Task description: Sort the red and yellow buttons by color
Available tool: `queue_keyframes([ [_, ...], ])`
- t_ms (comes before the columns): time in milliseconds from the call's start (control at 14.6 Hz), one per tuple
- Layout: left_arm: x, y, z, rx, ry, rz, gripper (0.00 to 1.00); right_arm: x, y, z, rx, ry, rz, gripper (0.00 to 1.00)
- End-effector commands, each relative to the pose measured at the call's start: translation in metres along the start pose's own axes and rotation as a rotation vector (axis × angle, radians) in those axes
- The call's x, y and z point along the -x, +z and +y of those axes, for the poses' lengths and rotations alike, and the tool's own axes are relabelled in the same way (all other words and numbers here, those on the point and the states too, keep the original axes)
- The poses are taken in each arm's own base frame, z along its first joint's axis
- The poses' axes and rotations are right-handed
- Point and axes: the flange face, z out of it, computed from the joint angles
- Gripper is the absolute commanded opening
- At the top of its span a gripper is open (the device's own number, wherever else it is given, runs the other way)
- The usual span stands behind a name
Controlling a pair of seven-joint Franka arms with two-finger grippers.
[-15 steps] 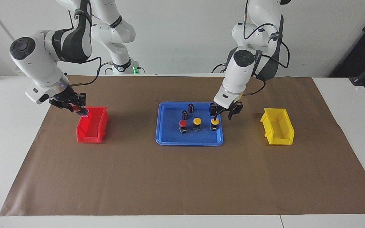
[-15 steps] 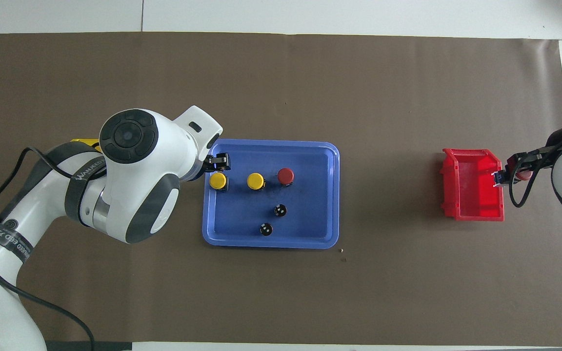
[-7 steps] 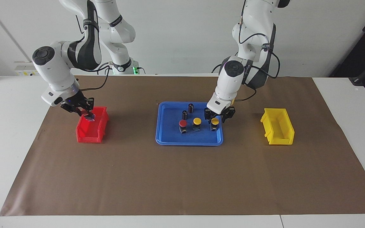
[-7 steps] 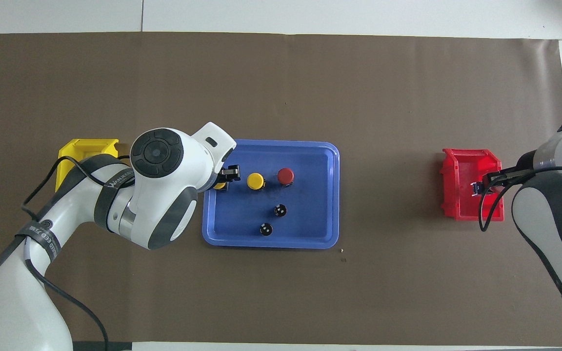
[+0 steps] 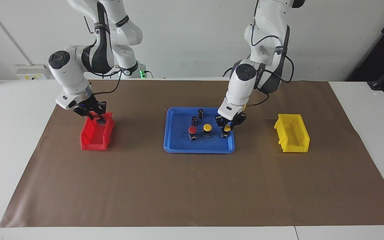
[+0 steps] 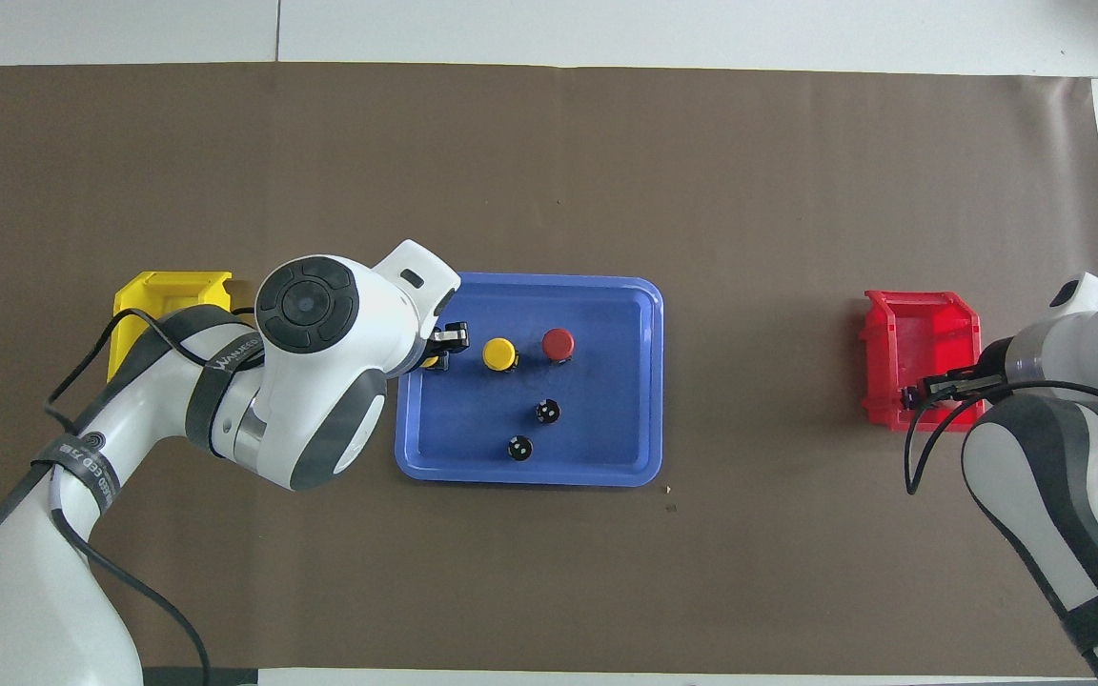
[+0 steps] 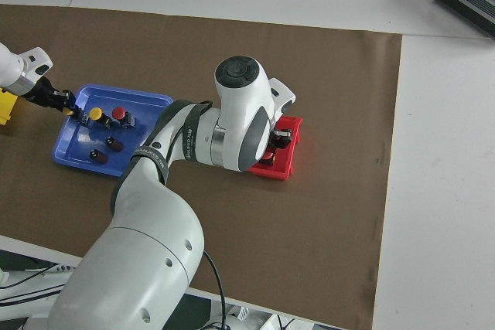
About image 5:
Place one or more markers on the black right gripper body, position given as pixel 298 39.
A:
pixel 87 108

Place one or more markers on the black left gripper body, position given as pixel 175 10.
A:
pixel 230 120

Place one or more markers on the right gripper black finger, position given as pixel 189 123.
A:
pixel 97 118
pixel 102 107

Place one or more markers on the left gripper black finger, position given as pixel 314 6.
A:
pixel 220 124
pixel 239 121

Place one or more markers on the red push button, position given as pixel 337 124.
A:
pixel 192 130
pixel 101 120

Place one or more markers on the yellow push button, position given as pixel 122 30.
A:
pixel 227 133
pixel 207 127

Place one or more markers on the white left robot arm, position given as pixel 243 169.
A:
pixel 242 86

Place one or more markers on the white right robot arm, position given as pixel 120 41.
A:
pixel 68 73

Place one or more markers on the blue plastic tray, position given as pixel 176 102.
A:
pixel 218 145

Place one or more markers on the black cylindrical capacitor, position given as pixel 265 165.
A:
pixel 194 120
pixel 200 113

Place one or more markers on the red plastic bin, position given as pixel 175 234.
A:
pixel 93 145

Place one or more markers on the yellow plastic bin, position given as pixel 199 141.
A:
pixel 295 148

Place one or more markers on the brown paper table mat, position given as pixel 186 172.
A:
pixel 192 186

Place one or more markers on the white wall socket box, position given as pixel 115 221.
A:
pixel 28 71

